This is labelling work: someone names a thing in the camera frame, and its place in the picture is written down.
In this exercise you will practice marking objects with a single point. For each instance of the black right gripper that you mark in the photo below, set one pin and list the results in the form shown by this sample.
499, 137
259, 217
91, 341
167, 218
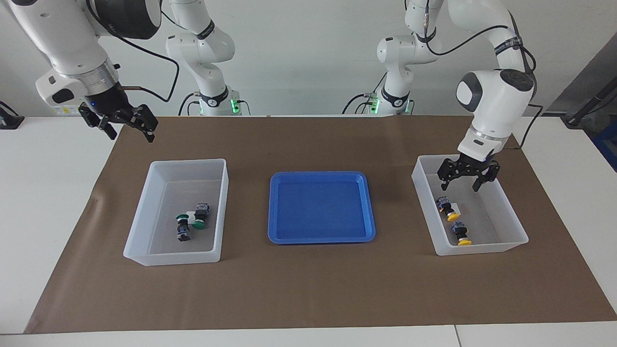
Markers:
113, 108

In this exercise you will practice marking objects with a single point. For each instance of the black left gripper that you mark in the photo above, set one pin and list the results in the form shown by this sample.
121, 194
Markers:
470, 167

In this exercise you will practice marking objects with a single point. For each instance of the yellow push button switch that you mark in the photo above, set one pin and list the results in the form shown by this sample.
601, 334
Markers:
444, 204
460, 227

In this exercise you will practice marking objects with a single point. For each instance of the green push button switch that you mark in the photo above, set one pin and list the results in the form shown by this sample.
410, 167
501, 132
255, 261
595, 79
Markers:
183, 233
202, 209

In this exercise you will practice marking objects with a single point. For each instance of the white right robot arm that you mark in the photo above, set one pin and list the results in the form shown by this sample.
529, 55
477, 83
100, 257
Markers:
62, 43

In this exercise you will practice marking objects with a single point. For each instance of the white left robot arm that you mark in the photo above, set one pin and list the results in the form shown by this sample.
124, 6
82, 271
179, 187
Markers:
501, 106

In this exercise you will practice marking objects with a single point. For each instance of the white label sticker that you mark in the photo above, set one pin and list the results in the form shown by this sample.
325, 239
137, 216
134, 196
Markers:
191, 215
456, 208

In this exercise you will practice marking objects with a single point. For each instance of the translucent white plastic box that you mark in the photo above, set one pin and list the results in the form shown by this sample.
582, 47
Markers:
491, 226
159, 241

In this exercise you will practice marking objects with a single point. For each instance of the black device at table edge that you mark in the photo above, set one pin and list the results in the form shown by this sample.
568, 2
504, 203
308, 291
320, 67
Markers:
9, 119

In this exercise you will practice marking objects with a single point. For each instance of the blue plastic tray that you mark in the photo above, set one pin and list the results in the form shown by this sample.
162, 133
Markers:
320, 207

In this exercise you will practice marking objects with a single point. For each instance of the black metal stand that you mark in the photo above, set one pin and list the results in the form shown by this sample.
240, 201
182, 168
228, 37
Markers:
590, 106

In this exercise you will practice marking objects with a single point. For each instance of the blue crate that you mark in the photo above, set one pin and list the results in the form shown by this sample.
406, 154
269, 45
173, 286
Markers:
608, 144

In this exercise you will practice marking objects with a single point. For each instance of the brown paper table mat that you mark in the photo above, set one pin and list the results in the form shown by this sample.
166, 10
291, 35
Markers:
313, 289

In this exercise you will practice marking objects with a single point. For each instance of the white wall socket strip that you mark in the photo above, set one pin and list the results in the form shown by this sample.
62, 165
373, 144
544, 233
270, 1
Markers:
60, 110

